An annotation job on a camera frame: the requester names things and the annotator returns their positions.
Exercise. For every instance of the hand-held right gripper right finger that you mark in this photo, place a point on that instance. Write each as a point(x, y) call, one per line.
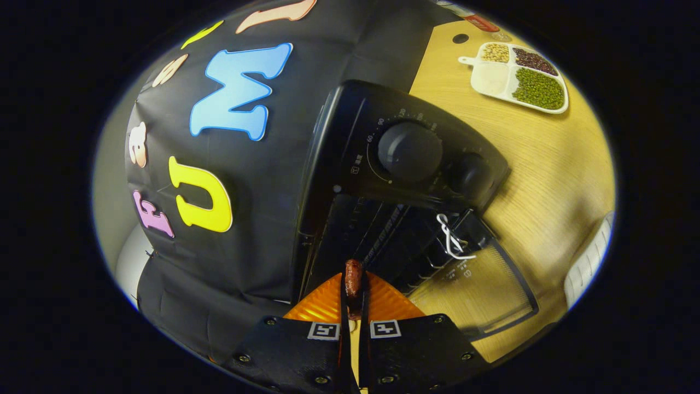
point(415, 350)

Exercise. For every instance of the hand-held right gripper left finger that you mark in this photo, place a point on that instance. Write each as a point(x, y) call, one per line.
point(295, 350)

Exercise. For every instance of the brown meat steak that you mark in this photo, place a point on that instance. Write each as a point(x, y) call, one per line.
point(353, 282)

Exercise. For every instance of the black electric oven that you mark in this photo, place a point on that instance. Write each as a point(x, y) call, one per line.
point(410, 153)

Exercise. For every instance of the white rectangular tray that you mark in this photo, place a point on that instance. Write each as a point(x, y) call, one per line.
point(588, 262)

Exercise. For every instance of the white divided bean plate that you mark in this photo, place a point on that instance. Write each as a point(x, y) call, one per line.
point(492, 79)

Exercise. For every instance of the black desk grommet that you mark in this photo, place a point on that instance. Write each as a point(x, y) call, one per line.
point(460, 38)

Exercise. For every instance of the clear plastic water bottle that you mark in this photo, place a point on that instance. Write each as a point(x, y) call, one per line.
point(481, 23)

